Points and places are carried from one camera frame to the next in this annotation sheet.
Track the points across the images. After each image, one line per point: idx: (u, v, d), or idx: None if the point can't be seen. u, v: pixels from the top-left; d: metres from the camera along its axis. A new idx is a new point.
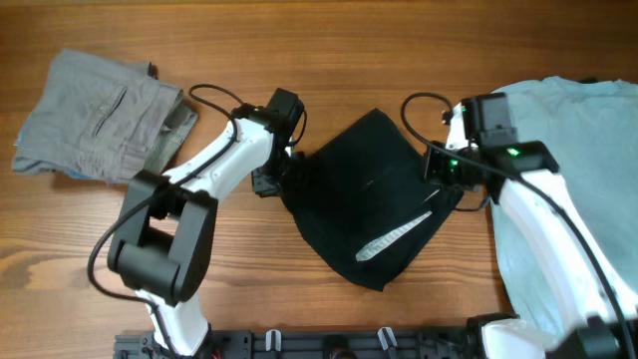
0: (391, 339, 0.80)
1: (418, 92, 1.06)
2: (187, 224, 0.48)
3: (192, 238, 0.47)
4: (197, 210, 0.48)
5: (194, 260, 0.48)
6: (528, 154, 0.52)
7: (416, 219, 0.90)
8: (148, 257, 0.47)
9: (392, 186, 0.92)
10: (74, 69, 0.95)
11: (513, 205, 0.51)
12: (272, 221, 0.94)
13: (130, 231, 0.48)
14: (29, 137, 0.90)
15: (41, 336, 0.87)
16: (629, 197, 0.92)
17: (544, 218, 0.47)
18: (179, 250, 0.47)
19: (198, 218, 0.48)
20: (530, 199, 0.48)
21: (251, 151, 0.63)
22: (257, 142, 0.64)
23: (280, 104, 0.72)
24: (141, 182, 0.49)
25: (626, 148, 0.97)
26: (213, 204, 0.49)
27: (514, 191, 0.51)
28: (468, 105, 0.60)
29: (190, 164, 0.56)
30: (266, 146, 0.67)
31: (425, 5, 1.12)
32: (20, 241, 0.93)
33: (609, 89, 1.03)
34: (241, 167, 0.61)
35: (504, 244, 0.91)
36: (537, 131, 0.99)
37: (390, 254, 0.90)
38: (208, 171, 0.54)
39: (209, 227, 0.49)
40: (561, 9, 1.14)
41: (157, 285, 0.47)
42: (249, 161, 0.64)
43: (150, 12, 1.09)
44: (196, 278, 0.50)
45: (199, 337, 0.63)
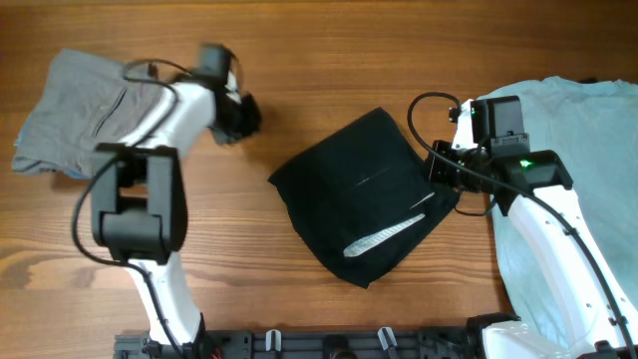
0: (391, 339, 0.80)
1: (418, 92, 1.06)
2: (157, 179, 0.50)
3: (165, 187, 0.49)
4: (160, 164, 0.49)
5: (174, 211, 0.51)
6: (540, 164, 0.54)
7: (409, 220, 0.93)
8: (132, 216, 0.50)
9: (387, 187, 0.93)
10: (75, 70, 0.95)
11: (523, 220, 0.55)
12: (272, 221, 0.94)
13: (106, 199, 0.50)
14: (29, 137, 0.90)
15: (42, 336, 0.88)
16: (629, 198, 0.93)
17: (556, 240, 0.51)
18: (158, 203, 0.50)
19: (164, 170, 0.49)
20: (541, 217, 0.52)
21: (195, 108, 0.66)
22: (197, 98, 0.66)
23: (208, 56, 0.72)
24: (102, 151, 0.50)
25: (626, 149, 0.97)
26: (174, 154, 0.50)
27: (525, 207, 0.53)
28: (480, 109, 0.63)
29: (143, 131, 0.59)
30: (207, 102, 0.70)
31: (425, 5, 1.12)
32: (19, 241, 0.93)
33: (610, 89, 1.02)
34: (190, 126, 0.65)
35: (504, 247, 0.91)
36: (537, 132, 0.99)
37: (380, 254, 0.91)
38: (159, 130, 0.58)
39: (177, 176, 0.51)
40: (561, 9, 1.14)
41: (147, 241, 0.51)
42: (195, 117, 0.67)
43: (150, 12, 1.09)
44: (181, 226, 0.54)
45: (195, 322, 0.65)
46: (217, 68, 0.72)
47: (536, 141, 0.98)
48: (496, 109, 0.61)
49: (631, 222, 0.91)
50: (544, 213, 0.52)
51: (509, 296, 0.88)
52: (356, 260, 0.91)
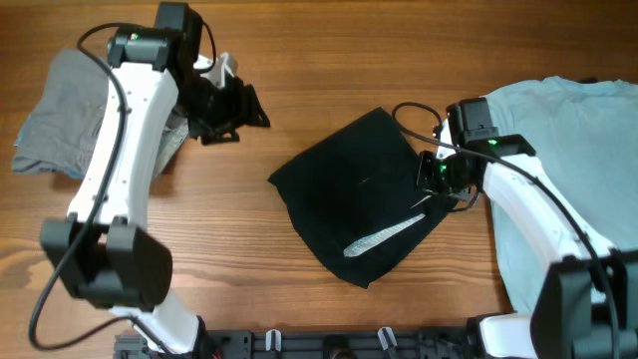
0: (392, 339, 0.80)
1: (418, 92, 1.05)
2: (118, 261, 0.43)
3: (134, 268, 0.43)
4: (121, 247, 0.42)
5: (147, 276, 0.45)
6: (503, 142, 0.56)
7: (409, 220, 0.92)
8: (104, 289, 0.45)
9: (386, 186, 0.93)
10: (75, 70, 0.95)
11: (498, 187, 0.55)
12: (272, 221, 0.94)
13: (71, 278, 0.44)
14: (29, 137, 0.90)
15: (42, 336, 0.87)
16: (629, 198, 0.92)
17: (520, 187, 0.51)
18: (129, 279, 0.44)
19: (126, 254, 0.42)
20: (508, 175, 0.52)
21: (154, 113, 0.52)
22: (154, 95, 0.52)
23: (172, 16, 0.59)
24: (54, 239, 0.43)
25: (626, 149, 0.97)
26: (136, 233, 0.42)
27: (493, 173, 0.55)
28: (452, 108, 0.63)
29: (92, 179, 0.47)
30: (167, 88, 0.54)
31: (425, 5, 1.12)
32: (20, 240, 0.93)
33: (609, 89, 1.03)
34: (152, 138, 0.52)
35: (504, 245, 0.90)
36: (537, 131, 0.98)
37: (379, 254, 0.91)
38: (113, 179, 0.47)
39: (144, 242, 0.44)
40: (561, 9, 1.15)
41: (129, 303, 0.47)
42: (158, 121, 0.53)
43: (150, 12, 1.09)
44: (159, 274, 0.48)
45: (193, 331, 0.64)
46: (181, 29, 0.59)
47: (535, 139, 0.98)
48: (467, 106, 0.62)
49: (632, 222, 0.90)
50: (509, 171, 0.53)
51: (508, 295, 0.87)
52: (357, 259, 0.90)
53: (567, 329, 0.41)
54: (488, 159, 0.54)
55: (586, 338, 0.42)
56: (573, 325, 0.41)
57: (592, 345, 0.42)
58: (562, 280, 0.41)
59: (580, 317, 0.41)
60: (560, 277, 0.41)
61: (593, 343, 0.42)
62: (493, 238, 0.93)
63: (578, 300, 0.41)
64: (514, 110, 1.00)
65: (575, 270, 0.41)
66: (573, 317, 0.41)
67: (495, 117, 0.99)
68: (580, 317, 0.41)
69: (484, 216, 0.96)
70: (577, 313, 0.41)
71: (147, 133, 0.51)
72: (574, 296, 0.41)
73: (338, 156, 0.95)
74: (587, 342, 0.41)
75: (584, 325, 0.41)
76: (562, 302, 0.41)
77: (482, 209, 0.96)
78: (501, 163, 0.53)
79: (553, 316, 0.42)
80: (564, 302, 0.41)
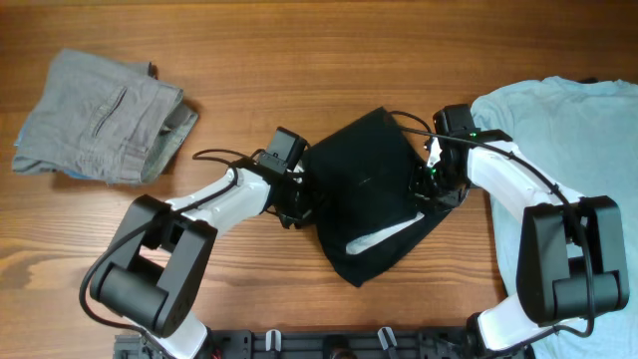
0: (391, 339, 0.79)
1: (418, 92, 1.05)
2: (181, 251, 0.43)
3: (186, 269, 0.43)
4: (195, 241, 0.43)
5: (182, 295, 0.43)
6: (484, 134, 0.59)
7: (407, 222, 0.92)
8: (135, 284, 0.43)
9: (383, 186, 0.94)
10: (74, 69, 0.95)
11: (482, 175, 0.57)
12: (272, 221, 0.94)
13: (121, 255, 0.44)
14: (29, 137, 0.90)
15: (42, 336, 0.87)
16: (630, 198, 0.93)
17: (497, 163, 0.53)
18: (171, 281, 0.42)
19: (196, 247, 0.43)
20: (486, 156, 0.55)
21: (252, 196, 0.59)
22: (256, 189, 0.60)
23: (282, 144, 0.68)
24: (143, 206, 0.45)
25: (626, 148, 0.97)
26: (214, 233, 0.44)
27: (474, 158, 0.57)
28: (439, 116, 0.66)
29: (192, 196, 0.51)
30: (264, 194, 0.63)
31: (425, 5, 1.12)
32: (20, 240, 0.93)
33: (609, 89, 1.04)
34: (243, 211, 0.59)
35: (504, 244, 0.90)
36: (537, 130, 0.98)
37: (377, 252, 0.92)
38: (209, 204, 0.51)
39: (205, 257, 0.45)
40: (561, 9, 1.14)
41: (140, 319, 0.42)
42: (248, 204, 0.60)
43: (150, 12, 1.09)
44: (181, 313, 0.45)
45: (197, 342, 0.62)
46: (284, 159, 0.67)
47: (536, 139, 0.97)
48: (451, 110, 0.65)
49: (631, 221, 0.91)
50: (488, 152, 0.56)
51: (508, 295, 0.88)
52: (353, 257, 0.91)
53: (545, 271, 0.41)
54: (469, 144, 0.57)
55: (566, 282, 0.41)
56: (551, 268, 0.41)
57: (573, 289, 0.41)
58: (535, 221, 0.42)
59: (557, 259, 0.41)
60: (535, 219, 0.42)
61: (574, 289, 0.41)
62: (493, 238, 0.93)
63: (553, 241, 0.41)
64: (514, 110, 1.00)
65: (549, 212, 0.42)
66: (550, 257, 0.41)
67: (495, 118, 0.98)
68: (556, 258, 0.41)
69: (484, 216, 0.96)
70: (554, 255, 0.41)
71: (244, 204, 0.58)
72: (551, 232, 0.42)
73: (345, 156, 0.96)
74: (568, 287, 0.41)
75: (562, 264, 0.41)
76: (537, 242, 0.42)
77: (482, 209, 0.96)
78: (480, 146, 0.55)
79: (532, 261, 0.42)
80: (540, 242, 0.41)
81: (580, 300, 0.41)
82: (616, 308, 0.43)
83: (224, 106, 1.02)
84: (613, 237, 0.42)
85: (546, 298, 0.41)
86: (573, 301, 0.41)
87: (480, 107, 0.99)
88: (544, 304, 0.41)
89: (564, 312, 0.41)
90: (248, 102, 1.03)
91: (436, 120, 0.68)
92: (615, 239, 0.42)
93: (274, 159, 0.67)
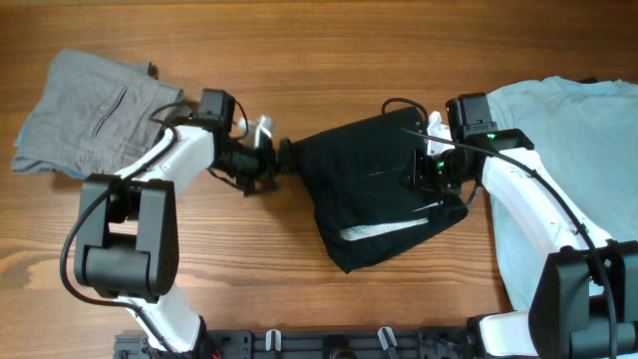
0: (391, 339, 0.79)
1: (418, 91, 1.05)
2: (148, 212, 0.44)
3: (158, 226, 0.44)
4: (156, 196, 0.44)
5: (164, 253, 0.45)
6: (502, 135, 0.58)
7: (410, 221, 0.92)
8: (115, 257, 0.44)
9: (395, 186, 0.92)
10: (74, 70, 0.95)
11: (495, 182, 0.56)
12: (272, 221, 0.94)
13: (88, 235, 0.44)
14: (29, 138, 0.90)
15: (41, 336, 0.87)
16: (630, 198, 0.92)
17: (517, 181, 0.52)
18: (147, 240, 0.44)
19: (159, 202, 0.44)
20: (505, 169, 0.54)
21: (197, 149, 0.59)
22: (199, 141, 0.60)
23: (212, 101, 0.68)
24: (92, 182, 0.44)
25: (626, 149, 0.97)
26: (170, 185, 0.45)
27: (492, 168, 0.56)
28: (452, 104, 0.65)
29: (140, 164, 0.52)
30: (208, 144, 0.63)
31: (425, 4, 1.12)
32: (20, 240, 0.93)
33: (609, 89, 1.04)
34: (191, 165, 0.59)
35: (504, 245, 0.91)
36: (537, 131, 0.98)
37: (374, 245, 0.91)
38: (158, 164, 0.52)
39: (171, 209, 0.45)
40: (561, 9, 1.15)
41: (133, 284, 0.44)
42: (196, 158, 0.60)
43: (150, 12, 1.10)
44: (169, 266, 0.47)
45: (193, 330, 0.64)
46: (220, 114, 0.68)
47: (536, 139, 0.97)
48: (467, 103, 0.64)
49: (632, 221, 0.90)
50: (508, 165, 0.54)
51: (509, 296, 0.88)
52: (347, 243, 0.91)
53: (566, 321, 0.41)
54: (488, 154, 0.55)
55: (582, 331, 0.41)
56: (570, 316, 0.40)
57: (587, 334, 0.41)
58: (559, 270, 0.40)
59: (577, 309, 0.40)
60: (557, 267, 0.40)
61: (588, 332, 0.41)
62: (493, 238, 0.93)
63: (577, 296, 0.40)
64: (515, 110, 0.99)
65: (571, 263, 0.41)
66: (572, 307, 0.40)
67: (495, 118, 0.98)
68: (577, 308, 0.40)
69: (484, 216, 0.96)
70: (576, 306, 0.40)
71: (190, 160, 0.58)
72: (573, 288, 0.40)
73: (351, 149, 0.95)
74: (583, 334, 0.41)
75: (582, 315, 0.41)
76: (559, 295, 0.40)
77: (482, 208, 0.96)
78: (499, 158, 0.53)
79: (550, 308, 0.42)
80: (562, 301, 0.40)
81: (597, 344, 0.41)
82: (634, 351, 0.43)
83: None
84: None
85: (562, 345, 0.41)
86: (587, 346, 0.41)
87: None
88: (561, 351, 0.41)
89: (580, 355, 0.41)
90: (247, 102, 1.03)
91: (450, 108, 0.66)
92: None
93: (210, 116, 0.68)
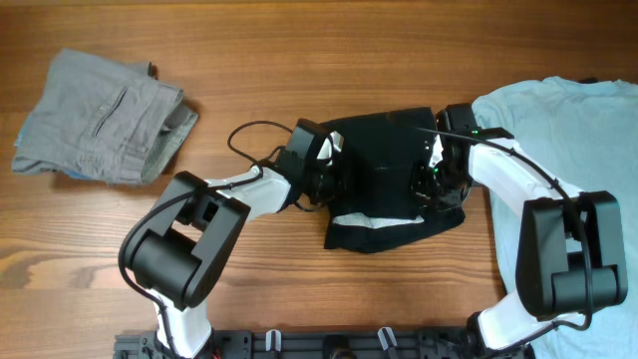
0: (391, 339, 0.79)
1: (418, 92, 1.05)
2: (215, 226, 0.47)
3: (218, 241, 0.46)
4: (231, 215, 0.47)
5: (211, 270, 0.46)
6: (484, 131, 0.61)
7: (406, 219, 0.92)
8: (163, 253, 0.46)
9: (396, 181, 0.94)
10: (74, 70, 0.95)
11: (483, 172, 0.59)
12: (272, 221, 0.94)
13: (156, 224, 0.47)
14: (29, 137, 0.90)
15: (41, 336, 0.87)
16: (630, 197, 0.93)
17: (500, 161, 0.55)
18: (204, 250, 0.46)
19: (230, 221, 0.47)
20: (487, 153, 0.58)
21: (272, 191, 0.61)
22: (276, 185, 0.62)
23: (302, 141, 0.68)
24: (182, 180, 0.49)
25: (626, 148, 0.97)
26: (247, 211, 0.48)
27: (477, 155, 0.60)
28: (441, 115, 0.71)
29: (225, 180, 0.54)
30: (282, 193, 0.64)
31: (425, 4, 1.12)
32: (19, 240, 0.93)
33: (609, 89, 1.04)
34: (261, 204, 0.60)
35: (505, 244, 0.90)
36: (537, 131, 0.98)
37: (370, 236, 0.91)
38: (238, 190, 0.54)
39: (236, 233, 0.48)
40: (561, 9, 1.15)
41: (169, 286, 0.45)
42: (270, 199, 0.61)
43: (150, 13, 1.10)
44: (208, 284, 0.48)
45: (201, 340, 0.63)
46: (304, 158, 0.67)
47: (536, 139, 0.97)
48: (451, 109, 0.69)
49: (632, 221, 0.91)
50: (488, 150, 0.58)
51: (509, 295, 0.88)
52: (349, 228, 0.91)
53: (545, 264, 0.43)
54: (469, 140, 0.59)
55: (563, 276, 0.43)
56: (550, 259, 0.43)
57: (571, 283, 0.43)
58: (535, 214, 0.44)
59: (556, 253, 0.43)
60: (534, 211, 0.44)
61: (572, 282, 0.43)
62: (494, 237, 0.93)
63: (552, 235, 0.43)
64: (515, 110, 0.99)
65: (548, 207, 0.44)
66: (550, 250, 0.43)
67: (495, 117, 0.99)
68: (555, 252, 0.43)
69: (484, 216, 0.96)
70: (553, 247, 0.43)
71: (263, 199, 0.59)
72: (548, 229, 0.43)
73: (358, 145, 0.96)
74: (566, 281, 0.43)
75: (561, 260, 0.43)
76: (536, 235, 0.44)
77: (482, 208, 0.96)
78: (481, 143, 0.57)
79: (532, 256, 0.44)
80: (539, 236, 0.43)
81: (578, 292, 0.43)
82: (615, 301, 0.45)
83: (224, 106, 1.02)
84: (612, 234, 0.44)
85: (545, 290, 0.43)
86: (572, 295, 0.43)
87: (480, 107, 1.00)
88: (543, 296, 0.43)
89: (563, 305, 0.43)
90: (248, 102, 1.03)
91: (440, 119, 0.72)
92: (613, 238, 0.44)
93: (294, 158, 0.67)
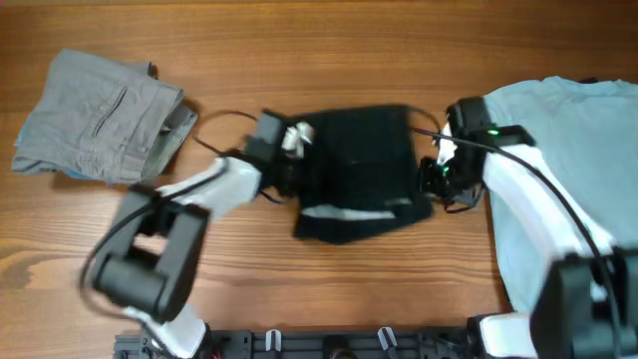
0: (391, 339, 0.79)
1: (418, 92, 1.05)
2: (177, 234, 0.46)
3: (183, 250, 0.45)
4: (190, 222, 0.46)
5: (181, 280, 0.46)
6: (505, 133, 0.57)
7: (379, 212, 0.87)
8: (130, 271, 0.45)
9: (370, 176, 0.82)
10: (74, 69, 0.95)
11: (496, 179, 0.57)
12: (271, 221, 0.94)
13: (117, 243, 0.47)
14: (30, 137, 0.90)
15: (41, 336, 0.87)
16: (630, 197, 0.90)
17: (524, 183, 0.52)
18: (169, 262, 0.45)
19: (192, 228, 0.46)
20: (508, 168, 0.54)
21: (240, 184, 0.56)
22: (244, 178, 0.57)
23: (266, 127, 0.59)
24: (137, 193, 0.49)
25: (626, 148, 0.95)
26: (207, 215, 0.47)
27: (492, 164, 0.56)
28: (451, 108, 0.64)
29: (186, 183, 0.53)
30: (252, 181, 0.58)
31: (425, 4, 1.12)
32: (19, 240, 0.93)
33: (609, 89, 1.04)
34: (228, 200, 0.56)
35: (504, 245, 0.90)
36: (535, 130, 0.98)
37: (337, 229, 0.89)
38: (198, 191, 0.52)
39: (201, 239, 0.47)
40: (561, 9, 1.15)
41: (141, 303, 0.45)
42: (238, 191, 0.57)
43: (150, 12, 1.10)
44: (181, 293, 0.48)
45: (196, 339, 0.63)
46: (270, 147, 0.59)
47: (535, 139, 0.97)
48: (464, 103, 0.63)
49: (632, 222, 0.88)
50: (510, 163, 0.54)
51: (508, 296, 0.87)
52: (331, 220, 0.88)
53: (568, 325, 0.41)
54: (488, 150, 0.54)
55: (585, 335, 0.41)
56: (573, 320, 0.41)
57: (593, 340, 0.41)
58: (563, 276, 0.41)
59: (580, 313, 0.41)
60: (561, 272, 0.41)
61: (593, 340, 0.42)
62: (493, 237, 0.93)
63: (579, 297, 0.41)
64: (514, 110, 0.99)
65: (575, 266, 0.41)
66: (574, 313, 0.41)
67: None
68: (580, 313, 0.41)
69: (484, 216, 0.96)
70: (578, 307, 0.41)
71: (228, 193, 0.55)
72: (575, 292, 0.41)
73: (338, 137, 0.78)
74: (587, 340, 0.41)
75: (584, 320, 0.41)
76: (562, 297, 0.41)
77: (482, 208, 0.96)
78: (500, 155, 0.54)
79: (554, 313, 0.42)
80: (565, 300, 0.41)
81: (599, 349, 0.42)
82: None
83: (224, 106, 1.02)
84: None
85: (565, 350, 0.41)
86: (592, 353, 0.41)
87: None
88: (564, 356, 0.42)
89: None
90: (248, 102, 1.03)
91: (449, 113, 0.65)
92: None
93: (260, 144, 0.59)
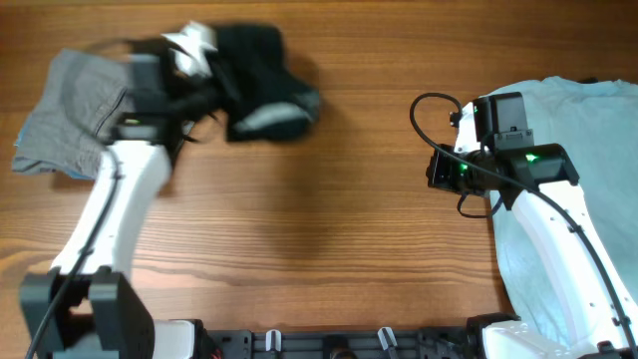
0: (391, 339, 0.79)
1: (418, 91, 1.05)
2: (101, 316, 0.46)
3: (115, 324, 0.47)
4: (104, 301, 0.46)
5: (132, 338, 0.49)
6: (546, 157, 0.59)
7: (291, 109, 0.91)
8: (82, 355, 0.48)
9: (266, 85, 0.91)
10: (75, 71, 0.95)
11: (525, 215, 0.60)
12: (271, 221, 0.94)
13: (50, 344, 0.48)
14: (30, 137, 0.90)
15: None
16: (630, 198, 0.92)
17: (560, 235, 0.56)
18: (110, 336, 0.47)
19: (109, 306, 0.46)
20: (547, 214, 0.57)
21: (146, 176, 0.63)
22: (149, 163, 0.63)
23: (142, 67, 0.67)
24: (29, 292, 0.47)
25: (626, 148, 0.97)
26: (120, 281, 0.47)
27: (527, 201, 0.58)
28: (482, 106, 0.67)
29: (82, 236, 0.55)
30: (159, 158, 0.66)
31: (425, 4, 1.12)
32: (19, 240, 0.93)
33: (609, 89, 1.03)
34: (139, 200, 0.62)
35: (504, 245, 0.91)
36: (537, 131, 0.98)
37: (264, 124, 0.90)
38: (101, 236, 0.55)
39: (125, 300, 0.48)
40: (561, 10, 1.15)
41: None
42: (150, 179, 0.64)
43: (151, 13, 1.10)
44: (143, 334, 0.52)
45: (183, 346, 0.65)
46: (156, 89, 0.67)
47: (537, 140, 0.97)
48: (498, 107, 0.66)
49: (632, 222, 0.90)
50: (550, 212, 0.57)
51: (509, 296, 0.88)
52: (274, 123, 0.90)
53: None
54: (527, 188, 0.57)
55: None
56: None
57: None
58: None
59: None
60: None
61: None
62: (494, 237, 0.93)
63: None
64: None
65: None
66: None
67: None
68: None
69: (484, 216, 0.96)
70: None
71: (136, 194, 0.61)
72: None
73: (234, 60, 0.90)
74: None
75: None
76: None
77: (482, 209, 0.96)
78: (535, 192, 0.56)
79: None
80: None
81: None
82: None
83: None
84: None
85: None
86: None
87: None
88: None
89: None
90: None
91: (478, 109, 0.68)
92: None
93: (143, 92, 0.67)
